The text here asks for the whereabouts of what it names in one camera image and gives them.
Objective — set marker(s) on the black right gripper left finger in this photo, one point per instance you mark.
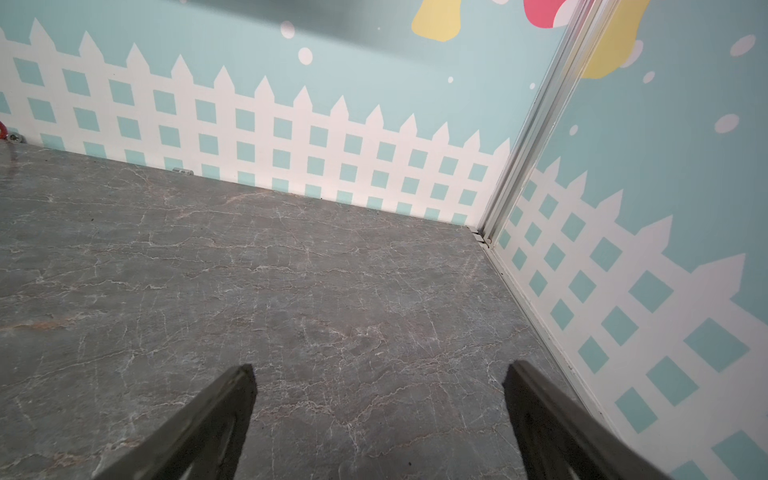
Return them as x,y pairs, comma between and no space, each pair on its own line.
203,440

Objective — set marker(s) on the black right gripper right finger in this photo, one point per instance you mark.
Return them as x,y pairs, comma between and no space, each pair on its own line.
558,439

